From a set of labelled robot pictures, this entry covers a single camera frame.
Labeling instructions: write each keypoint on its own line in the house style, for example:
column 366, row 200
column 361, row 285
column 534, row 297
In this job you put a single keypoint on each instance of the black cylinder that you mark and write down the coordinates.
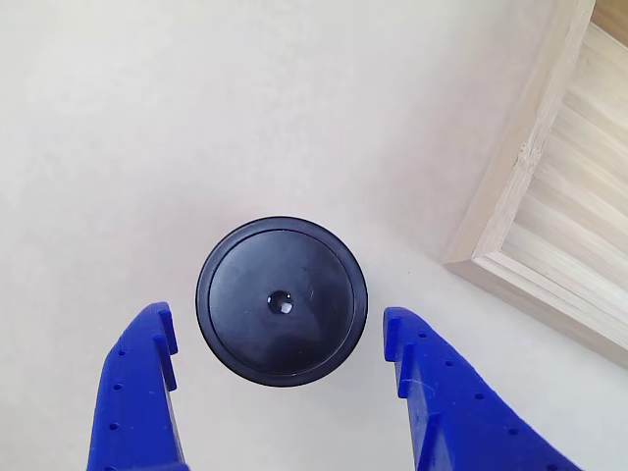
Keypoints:
column 255, row 275

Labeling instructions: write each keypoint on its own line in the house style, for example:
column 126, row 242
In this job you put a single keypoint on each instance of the wooden box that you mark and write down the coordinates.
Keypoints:
column 554, row 211

